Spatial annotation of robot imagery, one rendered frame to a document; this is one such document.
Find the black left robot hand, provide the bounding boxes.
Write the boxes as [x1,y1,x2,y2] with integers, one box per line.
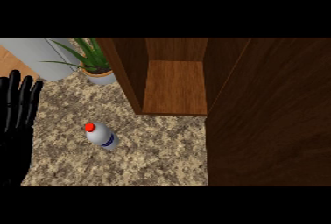
[0,69,45,187]

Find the water bottle with red cap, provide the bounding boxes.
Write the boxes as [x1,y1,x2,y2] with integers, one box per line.
[84,122,119,151]

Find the wooden cabinet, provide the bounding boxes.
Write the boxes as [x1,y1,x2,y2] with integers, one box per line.
[94,37,252,117]

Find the dark wooden cabinet door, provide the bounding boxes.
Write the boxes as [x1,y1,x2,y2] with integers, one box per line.
[205,37,331,187]

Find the grey cylindrical appliance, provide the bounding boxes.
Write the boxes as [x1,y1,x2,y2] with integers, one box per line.
[0,37,85,81]

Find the green potted plant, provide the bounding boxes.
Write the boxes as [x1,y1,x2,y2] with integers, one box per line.
[38,37,118,86]

